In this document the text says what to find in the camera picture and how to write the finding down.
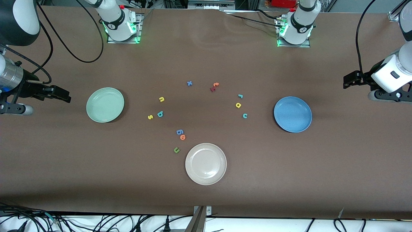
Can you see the beige plate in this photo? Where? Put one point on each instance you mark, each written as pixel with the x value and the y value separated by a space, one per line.
pixel 206 164

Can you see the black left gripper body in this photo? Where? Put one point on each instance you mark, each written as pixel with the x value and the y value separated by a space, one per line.
pixel 366 78

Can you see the green foam letter u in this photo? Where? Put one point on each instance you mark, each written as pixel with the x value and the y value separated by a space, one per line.
pixel 175 151

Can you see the small metal bracket plate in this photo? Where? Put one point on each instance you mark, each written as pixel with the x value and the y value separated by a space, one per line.
pixel 208 211

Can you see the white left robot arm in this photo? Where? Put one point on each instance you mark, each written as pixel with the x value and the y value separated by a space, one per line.
pixel 305 13

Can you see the red box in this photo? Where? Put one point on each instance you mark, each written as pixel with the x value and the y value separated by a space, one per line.
pixel 283 3

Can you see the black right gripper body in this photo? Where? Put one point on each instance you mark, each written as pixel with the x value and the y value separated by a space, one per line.
pixel 31 87

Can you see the white tape scrap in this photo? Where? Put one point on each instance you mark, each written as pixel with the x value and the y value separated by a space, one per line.
pixel 341 212

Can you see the aluminium bar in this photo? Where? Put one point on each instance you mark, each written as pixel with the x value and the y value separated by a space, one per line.
pixel 197 222

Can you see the grey metal device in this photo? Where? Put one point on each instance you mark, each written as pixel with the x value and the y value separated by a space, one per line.
pixel 210 4

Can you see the blue foam letter g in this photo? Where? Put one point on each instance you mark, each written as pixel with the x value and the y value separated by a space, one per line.
pixel 180 132

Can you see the green plate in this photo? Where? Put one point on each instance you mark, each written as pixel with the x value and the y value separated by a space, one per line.
pixel 105 105

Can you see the blue plate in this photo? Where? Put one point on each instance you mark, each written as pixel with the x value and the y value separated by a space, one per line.
pixel 293 114

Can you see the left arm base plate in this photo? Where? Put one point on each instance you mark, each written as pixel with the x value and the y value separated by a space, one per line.
pixel 305 46

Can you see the aluminium frame post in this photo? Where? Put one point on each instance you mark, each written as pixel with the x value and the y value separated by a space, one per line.
pixel 394 15

